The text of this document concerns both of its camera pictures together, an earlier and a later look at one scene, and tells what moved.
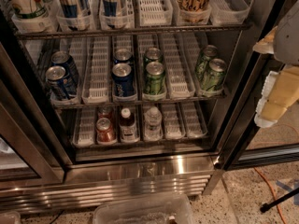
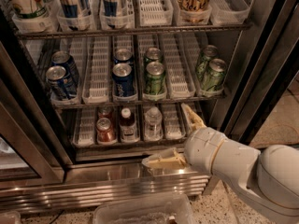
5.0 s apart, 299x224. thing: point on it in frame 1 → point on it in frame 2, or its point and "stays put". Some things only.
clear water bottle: x=153 y=129 stays put
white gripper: x=288 y=37 → x=202 y=148
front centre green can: x=154 y=79 stays put
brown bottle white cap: x=127 y=127 stays put
